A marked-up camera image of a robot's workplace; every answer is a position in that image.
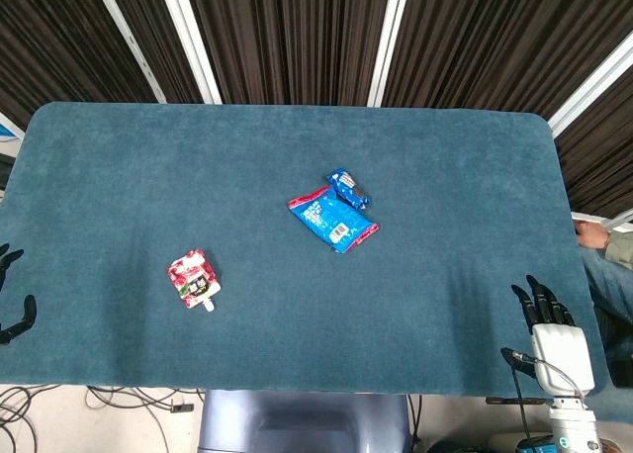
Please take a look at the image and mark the black hanging cables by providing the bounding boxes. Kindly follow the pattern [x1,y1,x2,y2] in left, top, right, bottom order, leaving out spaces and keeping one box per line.
[406,394,425,453]

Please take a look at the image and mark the thin grey hand cable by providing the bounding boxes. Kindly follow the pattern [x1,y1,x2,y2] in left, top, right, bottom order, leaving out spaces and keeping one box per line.
[511,350,588,401]

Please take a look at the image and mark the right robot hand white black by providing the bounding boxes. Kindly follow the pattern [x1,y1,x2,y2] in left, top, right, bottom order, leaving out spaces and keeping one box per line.
[500,274,596,400]

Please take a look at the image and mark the bystander leg in jeans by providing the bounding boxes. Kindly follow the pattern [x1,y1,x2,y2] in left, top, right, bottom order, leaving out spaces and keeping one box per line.
[579,247,633,328]

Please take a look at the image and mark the device with blue screen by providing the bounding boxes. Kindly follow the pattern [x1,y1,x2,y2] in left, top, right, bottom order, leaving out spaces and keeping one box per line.
[515,434,561,453]

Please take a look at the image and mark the red spout drink pouch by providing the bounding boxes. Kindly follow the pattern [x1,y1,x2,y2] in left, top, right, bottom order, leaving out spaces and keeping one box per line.
[166,247,224,314]

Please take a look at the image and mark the white and blue board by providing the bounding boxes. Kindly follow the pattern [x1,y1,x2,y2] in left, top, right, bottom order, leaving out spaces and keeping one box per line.
[0,110,27,143]

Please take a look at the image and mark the teal table cloth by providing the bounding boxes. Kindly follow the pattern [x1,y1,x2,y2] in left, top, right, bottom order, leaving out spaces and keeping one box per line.
[0,101,610,401]

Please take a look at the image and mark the thin white frame post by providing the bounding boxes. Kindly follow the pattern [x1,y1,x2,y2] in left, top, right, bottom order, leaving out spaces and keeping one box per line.
[90,0,170,105]

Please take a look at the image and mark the bystander bare hand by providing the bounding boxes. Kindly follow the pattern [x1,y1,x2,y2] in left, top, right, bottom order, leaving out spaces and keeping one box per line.
[575,222,610,250]

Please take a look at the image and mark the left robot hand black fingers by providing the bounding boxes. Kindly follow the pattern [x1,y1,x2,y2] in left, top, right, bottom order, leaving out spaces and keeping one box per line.
[0,243,39,346]

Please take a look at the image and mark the black floor cable bundle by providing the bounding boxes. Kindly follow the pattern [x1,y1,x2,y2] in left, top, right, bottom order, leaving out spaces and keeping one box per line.
[0,384,61,453]

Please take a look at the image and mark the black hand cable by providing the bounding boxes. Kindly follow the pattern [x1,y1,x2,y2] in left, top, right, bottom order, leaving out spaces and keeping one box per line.
[507,366,534,443]

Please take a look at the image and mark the small blue snack packet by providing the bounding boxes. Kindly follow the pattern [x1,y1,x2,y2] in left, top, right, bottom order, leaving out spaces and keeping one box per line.
[325,167,374,211]

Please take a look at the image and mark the white and black floor cables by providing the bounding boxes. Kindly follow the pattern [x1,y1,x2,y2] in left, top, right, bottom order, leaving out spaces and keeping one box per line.
[84,385,205,453]

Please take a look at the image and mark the blue-grey robot torso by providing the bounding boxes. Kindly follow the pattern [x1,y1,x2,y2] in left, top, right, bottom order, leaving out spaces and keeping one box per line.
[197,388,414,453]

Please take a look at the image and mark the wide white frame post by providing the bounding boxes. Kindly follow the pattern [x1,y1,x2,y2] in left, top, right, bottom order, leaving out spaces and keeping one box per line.
[156,0,224,106]

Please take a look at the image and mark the large blue snack packet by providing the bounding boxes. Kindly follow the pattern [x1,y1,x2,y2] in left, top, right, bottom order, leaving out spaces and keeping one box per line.
[288,185,381,255]

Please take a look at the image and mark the bystander olive sleeve forearm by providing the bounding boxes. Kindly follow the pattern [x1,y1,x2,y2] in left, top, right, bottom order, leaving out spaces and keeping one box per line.
[603,219,633,272]

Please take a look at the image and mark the dark brown pleated curtain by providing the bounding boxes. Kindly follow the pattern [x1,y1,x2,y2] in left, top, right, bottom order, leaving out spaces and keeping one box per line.
[0,0,633,222]

